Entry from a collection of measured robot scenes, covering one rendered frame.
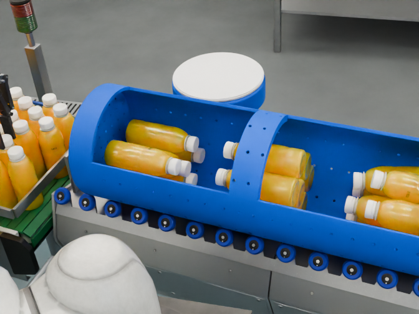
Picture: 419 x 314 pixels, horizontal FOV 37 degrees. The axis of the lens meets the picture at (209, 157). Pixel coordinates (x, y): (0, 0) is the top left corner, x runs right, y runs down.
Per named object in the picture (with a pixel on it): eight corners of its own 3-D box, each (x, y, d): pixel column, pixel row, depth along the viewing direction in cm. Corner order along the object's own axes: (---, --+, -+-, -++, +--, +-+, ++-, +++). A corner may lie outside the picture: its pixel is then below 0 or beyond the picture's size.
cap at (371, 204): (373, 216, 129) (364, 214, 129) (373, 222, 132) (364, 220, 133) (376, 199, 130) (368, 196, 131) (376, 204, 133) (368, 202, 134)
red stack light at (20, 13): (25, 19, 189) (22, 7, 187) (9, 16, 191) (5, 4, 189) (38, 10, 194) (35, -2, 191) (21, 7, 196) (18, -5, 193)
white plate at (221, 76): (202, 110, 176) (202, 114, 177) (282, 78, 186) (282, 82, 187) (156, 70, 195) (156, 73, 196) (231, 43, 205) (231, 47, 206)
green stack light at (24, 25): (30, 33, 192) (25, 19, 189) (12, 31, 194) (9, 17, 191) (42, 25, 197) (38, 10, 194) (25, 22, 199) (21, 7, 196)
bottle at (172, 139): (121, 138, 157) (182, 151, 151) (130, 114, 158) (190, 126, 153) (131, 147, 163) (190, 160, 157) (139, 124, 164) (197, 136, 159)
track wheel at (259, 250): (264, 237, 143) (267, 237, 145) (245, 233, 144) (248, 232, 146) (260, 256, 143) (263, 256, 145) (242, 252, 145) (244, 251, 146)
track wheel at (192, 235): (204, 222, 148) (206, 222, 150) (186, 218, 149) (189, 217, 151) (200, 241, 148) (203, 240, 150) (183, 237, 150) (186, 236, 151)
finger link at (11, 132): (-2, 116, 162) (0, 114, 163) (5, 137, 166) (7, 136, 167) (7, 118, 161) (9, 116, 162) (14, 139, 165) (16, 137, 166)
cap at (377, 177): (378, 185, 136) (370, 183, 136) (383, 169, 134) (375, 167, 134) (378, 192, 132) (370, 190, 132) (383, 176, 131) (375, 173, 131)
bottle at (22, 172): (40, 191, 174) (25, 144, 164) (47, 205, 169) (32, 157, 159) (16, 200, 172) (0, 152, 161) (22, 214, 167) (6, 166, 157)
